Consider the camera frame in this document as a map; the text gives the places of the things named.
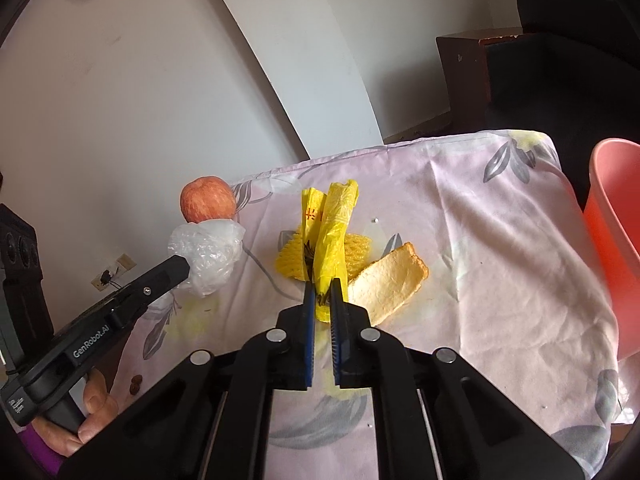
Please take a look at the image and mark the brown wooden cabinet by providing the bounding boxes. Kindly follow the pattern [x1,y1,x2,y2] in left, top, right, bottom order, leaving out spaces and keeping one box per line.
[436,27,521,136]

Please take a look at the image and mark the pink floral cloth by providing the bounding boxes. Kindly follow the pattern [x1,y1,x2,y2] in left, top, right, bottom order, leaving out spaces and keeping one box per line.
[107,130,623,480]

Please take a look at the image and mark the clear plastic bag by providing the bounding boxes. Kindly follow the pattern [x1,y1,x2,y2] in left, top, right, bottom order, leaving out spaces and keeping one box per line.
[167,217,247,298]

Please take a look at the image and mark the purple sleeved left forearm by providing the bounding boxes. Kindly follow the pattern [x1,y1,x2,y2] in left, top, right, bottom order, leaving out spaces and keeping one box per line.
[17,422,66,473]

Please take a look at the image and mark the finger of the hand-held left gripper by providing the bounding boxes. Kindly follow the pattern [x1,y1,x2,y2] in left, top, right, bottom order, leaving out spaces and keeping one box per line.
[107,255,193,326]

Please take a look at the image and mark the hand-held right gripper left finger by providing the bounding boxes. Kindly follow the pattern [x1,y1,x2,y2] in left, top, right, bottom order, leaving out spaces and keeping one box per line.
[57,282,317,480]

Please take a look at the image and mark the pink plastic bin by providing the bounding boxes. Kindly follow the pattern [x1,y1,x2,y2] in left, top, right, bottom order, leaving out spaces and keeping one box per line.
[582,137,640,361]

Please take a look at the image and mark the person's left hand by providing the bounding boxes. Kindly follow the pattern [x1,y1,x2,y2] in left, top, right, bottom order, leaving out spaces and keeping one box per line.
[32,367,121,458]

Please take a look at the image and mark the yellow foam fruit net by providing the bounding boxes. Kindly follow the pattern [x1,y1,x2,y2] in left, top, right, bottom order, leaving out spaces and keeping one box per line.
[276,230,373,283]

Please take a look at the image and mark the black leather chair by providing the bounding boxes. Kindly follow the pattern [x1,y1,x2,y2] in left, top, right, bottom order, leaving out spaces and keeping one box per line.
[487,0,640,196]

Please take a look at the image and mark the yellow plastic bag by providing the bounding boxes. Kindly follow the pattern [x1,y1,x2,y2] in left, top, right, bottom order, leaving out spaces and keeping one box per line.
[300,179,361,321]

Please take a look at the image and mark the white leaning board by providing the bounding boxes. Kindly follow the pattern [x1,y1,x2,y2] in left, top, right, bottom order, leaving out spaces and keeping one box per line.
[200,0,386,158]

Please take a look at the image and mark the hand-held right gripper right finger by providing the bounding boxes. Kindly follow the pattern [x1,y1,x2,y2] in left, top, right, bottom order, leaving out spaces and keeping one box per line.
[330,278,586,480]

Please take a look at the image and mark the red apple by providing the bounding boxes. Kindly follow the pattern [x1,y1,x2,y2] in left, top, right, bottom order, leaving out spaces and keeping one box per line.
[180,175,237,224]

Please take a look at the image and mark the large pomelo peel piece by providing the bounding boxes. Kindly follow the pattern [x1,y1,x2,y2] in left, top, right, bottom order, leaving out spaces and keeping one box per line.
[347,241,430,327]

